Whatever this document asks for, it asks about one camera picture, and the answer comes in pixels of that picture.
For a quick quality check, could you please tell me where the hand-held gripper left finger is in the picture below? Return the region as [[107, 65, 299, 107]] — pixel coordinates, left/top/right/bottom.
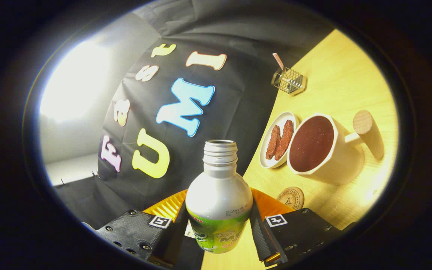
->
[[95, 189, 189, 269]]

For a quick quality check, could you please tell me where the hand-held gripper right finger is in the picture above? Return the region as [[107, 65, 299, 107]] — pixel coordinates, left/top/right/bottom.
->
[[249, 187, 343, 267]]

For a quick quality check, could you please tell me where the round cork coaster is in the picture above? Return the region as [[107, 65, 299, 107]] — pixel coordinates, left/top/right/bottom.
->
[[276, 187, 305, 210]]

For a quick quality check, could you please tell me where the silver bottle with green label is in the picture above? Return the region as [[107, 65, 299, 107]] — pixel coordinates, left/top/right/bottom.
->
[[185, 139, 254, 254]]

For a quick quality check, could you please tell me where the white cup with wooden handle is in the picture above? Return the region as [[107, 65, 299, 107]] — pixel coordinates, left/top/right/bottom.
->
[[286, 110, 385, 185]]

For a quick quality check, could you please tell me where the white round plate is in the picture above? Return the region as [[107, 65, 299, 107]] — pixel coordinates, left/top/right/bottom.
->
[[259, 111, 300, 169]]

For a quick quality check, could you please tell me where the brown fried meat piece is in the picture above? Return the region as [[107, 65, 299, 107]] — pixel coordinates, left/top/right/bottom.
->
[[274, 119, 294, 161], [265, 125, 281, 160]]

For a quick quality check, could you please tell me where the black backdrop cloth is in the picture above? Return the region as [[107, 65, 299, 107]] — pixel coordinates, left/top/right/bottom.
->
[[53, 0, 338, 270]]

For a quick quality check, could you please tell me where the wooden table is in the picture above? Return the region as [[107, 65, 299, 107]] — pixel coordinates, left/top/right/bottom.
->
[[201, 29, 399, 270]]

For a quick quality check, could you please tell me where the gold wire basket holder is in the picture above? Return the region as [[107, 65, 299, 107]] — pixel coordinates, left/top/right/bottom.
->
[[271, 67, 308, 96]]

